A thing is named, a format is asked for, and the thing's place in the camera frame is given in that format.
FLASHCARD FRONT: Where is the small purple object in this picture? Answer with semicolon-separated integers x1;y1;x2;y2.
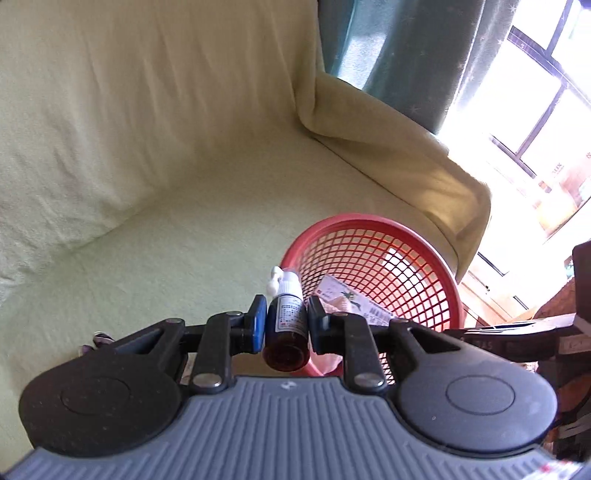
80;331;114;356

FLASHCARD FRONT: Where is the orange plastic mesh basket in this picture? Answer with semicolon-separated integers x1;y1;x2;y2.
279;213;467;377

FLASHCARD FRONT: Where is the printed tissue packet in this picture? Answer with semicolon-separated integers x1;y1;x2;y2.
315;274;396;325

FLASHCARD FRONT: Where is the window with dark frame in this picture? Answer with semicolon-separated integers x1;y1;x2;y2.
434;0;591;324

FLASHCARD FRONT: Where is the teal curtain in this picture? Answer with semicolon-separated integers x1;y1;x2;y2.
318;0;520;136

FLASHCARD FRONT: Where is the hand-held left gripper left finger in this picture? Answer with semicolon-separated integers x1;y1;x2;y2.
110;293;269;396

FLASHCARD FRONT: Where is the chair with quilted tan cover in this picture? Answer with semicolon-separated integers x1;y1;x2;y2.
531;277;576;322

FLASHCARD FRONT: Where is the sofa with yellow-green cover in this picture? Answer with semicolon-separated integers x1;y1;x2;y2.
0;0;493;462

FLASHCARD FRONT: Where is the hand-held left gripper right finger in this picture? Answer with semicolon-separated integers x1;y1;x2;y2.
307;294;465;396

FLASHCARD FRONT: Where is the brown spray bottle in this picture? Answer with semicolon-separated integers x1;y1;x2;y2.
261;266;311;372

